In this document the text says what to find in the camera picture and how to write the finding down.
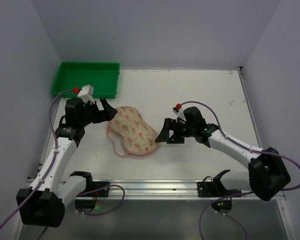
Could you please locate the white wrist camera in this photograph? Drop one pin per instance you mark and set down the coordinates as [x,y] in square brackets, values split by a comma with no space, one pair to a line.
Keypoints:
[86,94]
[178,111]

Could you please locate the aluminium front rail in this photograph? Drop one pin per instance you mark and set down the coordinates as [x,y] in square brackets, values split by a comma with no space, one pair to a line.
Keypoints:
[152,188]

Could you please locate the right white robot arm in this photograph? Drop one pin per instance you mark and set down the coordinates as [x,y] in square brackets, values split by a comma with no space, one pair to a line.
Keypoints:
[266,172]

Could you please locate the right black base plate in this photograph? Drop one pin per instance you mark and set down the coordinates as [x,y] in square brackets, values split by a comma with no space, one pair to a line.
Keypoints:
[212,188]

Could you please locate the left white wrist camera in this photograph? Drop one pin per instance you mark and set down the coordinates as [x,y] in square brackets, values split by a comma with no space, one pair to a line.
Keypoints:
[86,94]

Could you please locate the green plastic tray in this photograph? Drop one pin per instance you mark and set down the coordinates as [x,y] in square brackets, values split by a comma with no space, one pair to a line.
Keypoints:
[102,76]

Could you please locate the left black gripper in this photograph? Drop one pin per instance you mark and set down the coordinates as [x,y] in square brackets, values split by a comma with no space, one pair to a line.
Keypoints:
[98,113]

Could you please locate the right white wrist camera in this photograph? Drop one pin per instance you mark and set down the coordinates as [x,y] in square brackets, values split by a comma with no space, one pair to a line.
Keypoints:
[178,111]

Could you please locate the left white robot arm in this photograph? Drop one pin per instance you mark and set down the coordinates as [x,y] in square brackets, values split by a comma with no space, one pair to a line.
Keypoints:
[45,201]

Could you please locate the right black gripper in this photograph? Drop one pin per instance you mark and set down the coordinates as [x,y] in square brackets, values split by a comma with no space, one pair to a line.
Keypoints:
[174,131]

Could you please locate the floral fabric laundry bag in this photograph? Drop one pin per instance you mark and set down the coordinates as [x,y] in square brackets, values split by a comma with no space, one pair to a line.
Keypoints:
[136,136]

